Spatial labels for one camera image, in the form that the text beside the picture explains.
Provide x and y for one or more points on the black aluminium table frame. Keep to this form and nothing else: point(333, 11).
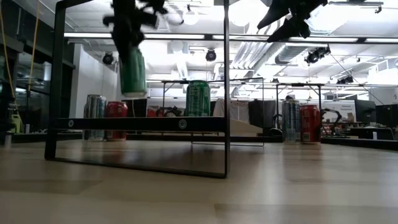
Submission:
point(357, 141)

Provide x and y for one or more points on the white cloth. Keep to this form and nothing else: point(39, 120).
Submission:
point(237, 109)

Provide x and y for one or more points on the white wall sign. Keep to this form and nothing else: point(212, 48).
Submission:
point(342, 107)

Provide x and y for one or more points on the white cup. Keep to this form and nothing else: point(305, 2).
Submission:
point(7, 140)

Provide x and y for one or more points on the black round ceiling lamp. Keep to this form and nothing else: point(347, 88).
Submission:
point(211, 55)
point(108, 58)

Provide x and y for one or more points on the silver ventilation duct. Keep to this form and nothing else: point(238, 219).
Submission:
point(289, 53)

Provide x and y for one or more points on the wooden shelf black metal frame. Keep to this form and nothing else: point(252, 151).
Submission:
point(140, 124)

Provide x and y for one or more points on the red box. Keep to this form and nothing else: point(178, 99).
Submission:
point(152, 112)

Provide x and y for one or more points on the black computer monitor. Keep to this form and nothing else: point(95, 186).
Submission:
point(365, 110)
point(133, 108)
point(387, 115)

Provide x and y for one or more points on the silver can blue tab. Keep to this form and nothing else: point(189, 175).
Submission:
point(290, 121)
point(94, 107)

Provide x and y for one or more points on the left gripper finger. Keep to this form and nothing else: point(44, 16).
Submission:
point(127, 46)

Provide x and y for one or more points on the background black robot arm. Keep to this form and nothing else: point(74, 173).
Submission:
point(334, 113)

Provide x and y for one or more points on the green soda can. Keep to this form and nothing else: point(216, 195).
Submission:
point(133, 79)
point(198, 99)

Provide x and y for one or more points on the person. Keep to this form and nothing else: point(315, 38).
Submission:
point(289, 97)

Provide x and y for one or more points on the black track spotlights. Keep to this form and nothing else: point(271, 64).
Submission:
point(345, 80)
point(317, 54)

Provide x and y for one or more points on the red soda can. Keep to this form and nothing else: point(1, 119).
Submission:
point(310, 123)
point(116, 110)

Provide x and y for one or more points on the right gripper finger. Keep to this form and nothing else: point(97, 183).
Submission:
point(280, 12)
point(295, 28)

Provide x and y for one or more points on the linear ceiling light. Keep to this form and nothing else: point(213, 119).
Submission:
point(174, 36)

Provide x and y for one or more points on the yellow green jug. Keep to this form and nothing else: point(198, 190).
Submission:
point(16, 122)

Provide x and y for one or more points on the dark office chair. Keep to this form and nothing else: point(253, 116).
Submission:
point(262, 112)

